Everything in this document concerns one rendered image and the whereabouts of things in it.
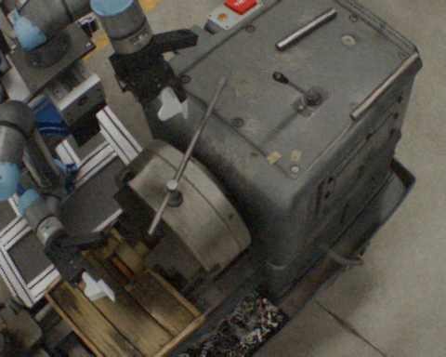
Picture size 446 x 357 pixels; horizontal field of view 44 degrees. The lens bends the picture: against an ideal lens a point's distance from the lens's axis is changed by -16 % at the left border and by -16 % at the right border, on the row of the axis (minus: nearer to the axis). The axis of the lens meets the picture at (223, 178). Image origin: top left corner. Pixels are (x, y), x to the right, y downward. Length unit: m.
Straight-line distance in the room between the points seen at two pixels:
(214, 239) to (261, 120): 0.26
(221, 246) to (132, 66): 0.46
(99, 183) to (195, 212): 1.25
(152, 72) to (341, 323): 1.61
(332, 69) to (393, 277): 1.32
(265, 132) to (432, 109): 1.72
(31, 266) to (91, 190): 0.44
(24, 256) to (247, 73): 1.43
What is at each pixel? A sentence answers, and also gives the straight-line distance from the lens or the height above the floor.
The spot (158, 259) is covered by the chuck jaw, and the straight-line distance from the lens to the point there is 1.40.
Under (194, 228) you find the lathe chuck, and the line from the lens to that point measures 1.30.
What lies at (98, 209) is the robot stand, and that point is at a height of 0.21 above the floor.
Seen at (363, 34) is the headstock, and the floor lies 1.25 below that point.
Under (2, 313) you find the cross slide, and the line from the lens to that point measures 1.66.
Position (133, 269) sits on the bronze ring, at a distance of 1.40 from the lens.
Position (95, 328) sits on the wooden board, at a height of 0.89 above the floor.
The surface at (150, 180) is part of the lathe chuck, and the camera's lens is 1.32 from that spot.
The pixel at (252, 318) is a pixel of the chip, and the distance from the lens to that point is 1.87.
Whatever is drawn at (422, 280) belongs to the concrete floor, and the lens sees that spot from 2.58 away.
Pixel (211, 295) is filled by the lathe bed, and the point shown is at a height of 0.87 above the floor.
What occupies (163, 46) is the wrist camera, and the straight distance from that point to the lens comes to 1.11.
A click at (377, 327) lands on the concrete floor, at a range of 2.49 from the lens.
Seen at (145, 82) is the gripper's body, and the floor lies 1.52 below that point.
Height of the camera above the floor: 2.42
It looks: 65 degrees down
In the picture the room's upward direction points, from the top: 11 degrees counter-clockwise
